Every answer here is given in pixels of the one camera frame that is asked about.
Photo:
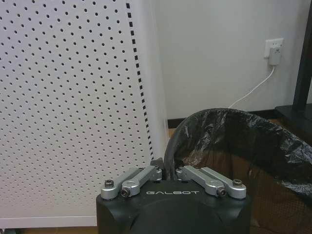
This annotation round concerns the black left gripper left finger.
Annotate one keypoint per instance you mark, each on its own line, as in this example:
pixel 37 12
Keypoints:
pixel 136 180

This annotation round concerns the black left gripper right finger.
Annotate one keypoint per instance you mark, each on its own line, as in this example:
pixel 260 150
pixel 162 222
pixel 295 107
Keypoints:
pixel 209 180

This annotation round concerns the trash bin with black bag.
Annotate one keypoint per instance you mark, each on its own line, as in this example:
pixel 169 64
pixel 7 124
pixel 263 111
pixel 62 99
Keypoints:
pixel 243 151

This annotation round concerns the white perforated metal panel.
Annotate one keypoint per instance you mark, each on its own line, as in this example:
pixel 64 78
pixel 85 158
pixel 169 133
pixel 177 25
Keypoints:
pixel 68 109

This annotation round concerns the white power adapter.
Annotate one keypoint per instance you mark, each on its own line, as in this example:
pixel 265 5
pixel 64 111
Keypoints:
pixel 275 56

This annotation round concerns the dark wooden furniture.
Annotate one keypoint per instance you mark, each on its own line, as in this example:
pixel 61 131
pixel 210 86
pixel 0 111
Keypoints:
pixel 301 73

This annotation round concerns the white wall socket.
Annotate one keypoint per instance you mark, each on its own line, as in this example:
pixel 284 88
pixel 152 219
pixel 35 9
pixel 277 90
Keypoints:
pixel 273 46

